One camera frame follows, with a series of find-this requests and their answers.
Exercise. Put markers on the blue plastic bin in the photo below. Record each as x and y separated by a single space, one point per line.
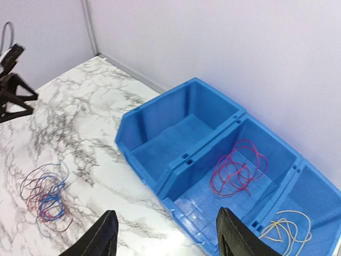
246 168
305 219
162 133

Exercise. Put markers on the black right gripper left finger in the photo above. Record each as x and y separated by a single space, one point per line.
100 239

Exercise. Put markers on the blue plastic bin middle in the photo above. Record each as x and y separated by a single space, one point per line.
246 168

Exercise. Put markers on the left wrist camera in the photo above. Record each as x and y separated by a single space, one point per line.
10 58

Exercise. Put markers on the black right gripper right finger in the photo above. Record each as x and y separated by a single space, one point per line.
235 239

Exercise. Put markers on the blue plastic bin left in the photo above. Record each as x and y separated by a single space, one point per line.
162 133

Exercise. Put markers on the blue plastic bin right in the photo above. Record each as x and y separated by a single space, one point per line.
305 219

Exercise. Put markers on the aluminium frame post left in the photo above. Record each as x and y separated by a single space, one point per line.
86 7

